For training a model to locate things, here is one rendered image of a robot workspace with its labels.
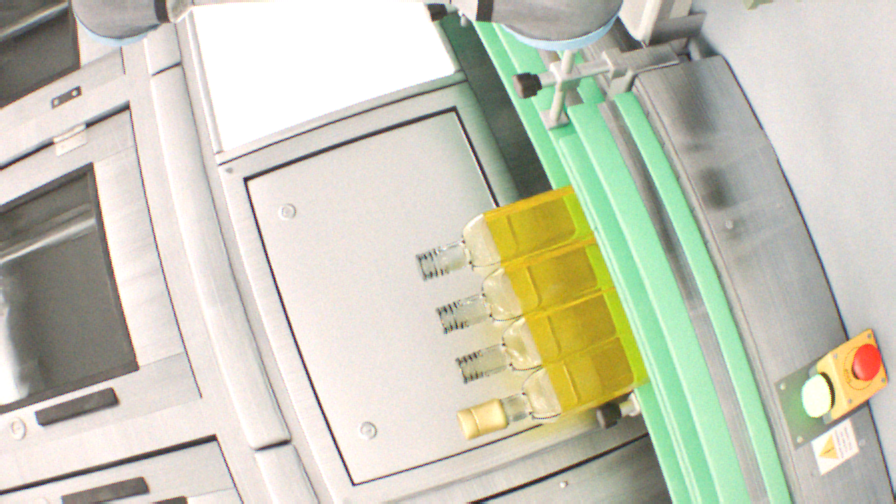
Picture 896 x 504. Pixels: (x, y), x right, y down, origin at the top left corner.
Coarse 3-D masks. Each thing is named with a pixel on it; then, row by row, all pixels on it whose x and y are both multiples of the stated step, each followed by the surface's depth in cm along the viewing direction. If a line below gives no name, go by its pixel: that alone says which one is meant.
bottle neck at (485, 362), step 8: (496, 344) 121; (480, 352) 120; (488, 352) 120; (496, 352) 120; (504, 352) 120; (456, 360) 120; (464, 360) 120; (472, 360) 120; (480, 360) 120; (488, 360) 120; (496, 360) 120; (504, 360) 120; (464, 368) 119; (472, 368) 119; (480, 368) 120; (488, 368) 120; (496, 368) 120; (504, 368) 120; (464, 376) 119; (472, 376) 120; (480, 376) 120; (488, 376) 121
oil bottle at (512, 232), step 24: (552, 192) 125; (480, 216) 123; (504, 216) 123; (528, 216) 124; (552, 216) 124; (576, 216) 124; (480, 240) 123; (504, 240) 122; (528, 240) 123; (552, 240) 123; (480, 264) 123; (504, 264) 124
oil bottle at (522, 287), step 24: (576, 240) 124; (528, 264) 122; (552, 264) 122; (576, 264) 122; (600, 264) 123; (504, 288) 121; (528, 288) 121; (552, 288) 121; (576, 288) 122; (504, 312) 121; (528, 312) 121
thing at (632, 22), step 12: (624, 0) 124; (636, 0) 124; (648, 0) 113; (624, 12) 123; (636, 12) 123; (648, 12) 115; (624, 24) 124; (636, 24) 122; (648, 24) 117; (636, 36) 121; (648, 36) 120
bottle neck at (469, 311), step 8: (472, 296) 123; (480, 296) 122; (448, 304) 122; (456, 304) 122; (464, 304) 122; (472, 304) 122; (480, 304) 122; (440, 312) 122; (448, 312) 121; (456, 312) 122; (464, 312) 122; (472, 312) 122; (480, 312) 122; (440, 320) 124; (448, 320) 121; (456, 320) 121; (464, 320) 122; (472, 320) 122; (480, 320) 122; (440, 328) 123; (448, 328) 122; (456, 328) 122
